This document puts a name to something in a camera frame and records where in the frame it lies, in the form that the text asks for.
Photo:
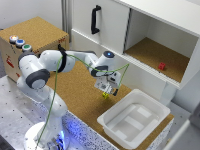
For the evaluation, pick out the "wooden drawer box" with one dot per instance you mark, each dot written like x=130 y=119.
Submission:
x=36 y=33

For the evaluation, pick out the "blue button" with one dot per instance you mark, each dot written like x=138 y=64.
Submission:
x=20 y=42

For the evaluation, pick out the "red button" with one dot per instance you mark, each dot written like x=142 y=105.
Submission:
x=13 y=39

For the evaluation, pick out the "pink block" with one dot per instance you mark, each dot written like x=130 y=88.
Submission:
x=161 y=66

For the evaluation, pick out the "white sliding door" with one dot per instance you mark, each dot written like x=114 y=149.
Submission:
x=110 y=23

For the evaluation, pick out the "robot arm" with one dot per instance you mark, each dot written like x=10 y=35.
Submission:
x=36 y=66

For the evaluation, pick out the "white cabinet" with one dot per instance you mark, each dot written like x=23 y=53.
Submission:
x=156 y=40

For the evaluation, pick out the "white plastic box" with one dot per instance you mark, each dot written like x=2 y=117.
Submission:
x=133 y=120

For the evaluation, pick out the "yellow block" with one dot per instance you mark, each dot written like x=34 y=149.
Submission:
x=105 y=95

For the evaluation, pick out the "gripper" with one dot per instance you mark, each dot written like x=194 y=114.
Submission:
x=106 y=81

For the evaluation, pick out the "green button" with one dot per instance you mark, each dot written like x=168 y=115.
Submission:
x=26 y=47

